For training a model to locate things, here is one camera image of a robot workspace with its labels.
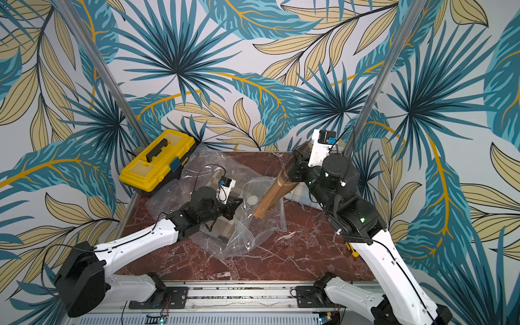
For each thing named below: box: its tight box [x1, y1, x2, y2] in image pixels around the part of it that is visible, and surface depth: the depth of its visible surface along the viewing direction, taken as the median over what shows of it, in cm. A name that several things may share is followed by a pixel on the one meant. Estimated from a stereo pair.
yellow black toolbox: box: [119, 129, 197, 197], surface depth 93 cm
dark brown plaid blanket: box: [253, 152, 300, 219], surface depth 60 cm
